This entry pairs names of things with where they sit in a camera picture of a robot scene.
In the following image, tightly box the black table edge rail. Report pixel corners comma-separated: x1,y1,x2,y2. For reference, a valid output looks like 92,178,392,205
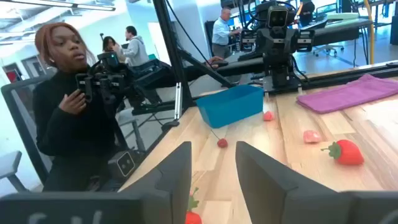
264,61,398,95

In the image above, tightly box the small black table-level camera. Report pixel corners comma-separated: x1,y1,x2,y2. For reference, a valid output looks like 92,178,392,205
108,151,136,179

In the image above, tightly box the grey stool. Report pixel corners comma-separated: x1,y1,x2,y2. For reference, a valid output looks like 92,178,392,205
0,151,29,194

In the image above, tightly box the purple folded cloth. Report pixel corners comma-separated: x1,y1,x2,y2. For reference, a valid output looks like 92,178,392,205
296,73,398,114

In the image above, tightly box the dark background desk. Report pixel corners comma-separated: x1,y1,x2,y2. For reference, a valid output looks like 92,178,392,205
300,17,374,47

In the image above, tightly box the black frame upright post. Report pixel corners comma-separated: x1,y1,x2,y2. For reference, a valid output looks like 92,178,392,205
152,0,196,121

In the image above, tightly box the person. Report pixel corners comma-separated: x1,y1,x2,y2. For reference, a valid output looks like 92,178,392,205
211,6,243,60
102,35,118,54
112,26,150,68
32,21,133,192
296,0,316,27

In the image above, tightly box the red toy tomato green stem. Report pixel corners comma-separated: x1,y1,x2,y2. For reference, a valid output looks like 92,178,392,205
185,187,203,224

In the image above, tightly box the silver metal bracket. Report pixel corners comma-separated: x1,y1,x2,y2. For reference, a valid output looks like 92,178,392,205
174,82,183,121

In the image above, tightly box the small red toy cherry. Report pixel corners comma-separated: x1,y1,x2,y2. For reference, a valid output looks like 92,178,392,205
211,129,229,149

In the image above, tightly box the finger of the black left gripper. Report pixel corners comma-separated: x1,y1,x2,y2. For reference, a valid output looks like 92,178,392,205
239,29,257,53
297,29,315,53

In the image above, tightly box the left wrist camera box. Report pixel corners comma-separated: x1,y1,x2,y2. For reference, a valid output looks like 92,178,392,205
267,5,289,29

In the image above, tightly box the blue plastic tupperware container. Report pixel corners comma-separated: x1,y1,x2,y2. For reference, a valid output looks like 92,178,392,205
195,84,265,129

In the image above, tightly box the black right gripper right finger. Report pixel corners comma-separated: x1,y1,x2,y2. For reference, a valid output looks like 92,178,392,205
234,141,354,224

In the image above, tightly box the black diagonal frame brace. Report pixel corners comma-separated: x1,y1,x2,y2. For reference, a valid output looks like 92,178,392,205
178,49,234,89

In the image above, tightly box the red toy strawberry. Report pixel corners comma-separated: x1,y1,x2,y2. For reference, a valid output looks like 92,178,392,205
320,139,365,166

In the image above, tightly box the yellow hanging cable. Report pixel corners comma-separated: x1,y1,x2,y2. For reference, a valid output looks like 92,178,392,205
363,0,375,65

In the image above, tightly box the white background office chair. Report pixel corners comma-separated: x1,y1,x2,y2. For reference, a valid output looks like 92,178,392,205
312,44,345,58

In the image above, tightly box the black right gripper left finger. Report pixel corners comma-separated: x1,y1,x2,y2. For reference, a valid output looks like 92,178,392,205
119,141,193,224

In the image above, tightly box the black office chair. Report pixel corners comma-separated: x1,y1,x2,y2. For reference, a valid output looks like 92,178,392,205
1,75,53,185

